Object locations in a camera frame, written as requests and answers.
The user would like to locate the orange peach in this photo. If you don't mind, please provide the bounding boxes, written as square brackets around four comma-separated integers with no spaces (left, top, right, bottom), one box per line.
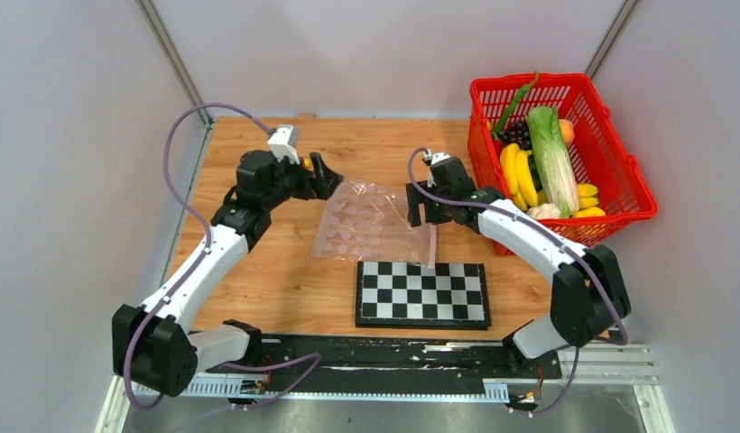
[559,119,576,147]

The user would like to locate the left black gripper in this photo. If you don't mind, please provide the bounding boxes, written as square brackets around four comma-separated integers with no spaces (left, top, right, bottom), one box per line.
[264,151,345,210]

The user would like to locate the yellow banana bunch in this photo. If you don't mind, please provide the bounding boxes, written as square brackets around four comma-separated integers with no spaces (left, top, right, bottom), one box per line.
[572,183,606,218]
[500,143,540,211]

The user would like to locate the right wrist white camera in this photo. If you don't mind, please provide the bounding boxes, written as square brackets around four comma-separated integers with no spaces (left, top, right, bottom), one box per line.
[422,152,451,170]

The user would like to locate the red plastic basket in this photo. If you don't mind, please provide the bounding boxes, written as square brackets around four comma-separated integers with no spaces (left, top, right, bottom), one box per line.
[467,72,658,245]

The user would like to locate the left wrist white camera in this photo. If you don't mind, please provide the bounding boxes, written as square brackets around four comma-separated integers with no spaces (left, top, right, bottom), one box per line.
[267,124,301,165]

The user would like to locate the wrist white camera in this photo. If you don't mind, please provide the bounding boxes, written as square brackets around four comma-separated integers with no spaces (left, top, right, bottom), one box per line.
[422,152,451,170]
[267,124,301,165]

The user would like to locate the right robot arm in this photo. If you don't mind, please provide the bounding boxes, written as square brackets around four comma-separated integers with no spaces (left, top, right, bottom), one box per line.
[406,148,631,377]

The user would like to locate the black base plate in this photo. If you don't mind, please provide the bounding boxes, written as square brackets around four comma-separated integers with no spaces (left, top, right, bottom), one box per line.
[190,332,564,397]

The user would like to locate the long green pepper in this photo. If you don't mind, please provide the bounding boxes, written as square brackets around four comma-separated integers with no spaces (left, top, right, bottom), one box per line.
[491,71,540,139]

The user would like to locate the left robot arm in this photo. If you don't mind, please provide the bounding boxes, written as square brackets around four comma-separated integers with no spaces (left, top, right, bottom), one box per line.
[112,150,344,397]

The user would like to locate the dark purple grapes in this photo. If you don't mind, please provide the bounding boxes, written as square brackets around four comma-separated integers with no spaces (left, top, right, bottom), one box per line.
[496,120,532,151]

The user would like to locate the green napa cabbage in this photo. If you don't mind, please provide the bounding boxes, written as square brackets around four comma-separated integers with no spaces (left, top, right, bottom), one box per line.
[525,106,579,218]

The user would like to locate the clear zip top bag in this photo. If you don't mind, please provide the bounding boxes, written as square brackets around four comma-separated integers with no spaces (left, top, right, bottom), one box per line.
[311,180,436,267]

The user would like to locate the black white checkerboard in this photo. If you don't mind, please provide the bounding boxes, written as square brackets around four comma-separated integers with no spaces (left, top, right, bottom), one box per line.
[355,262,492,330]

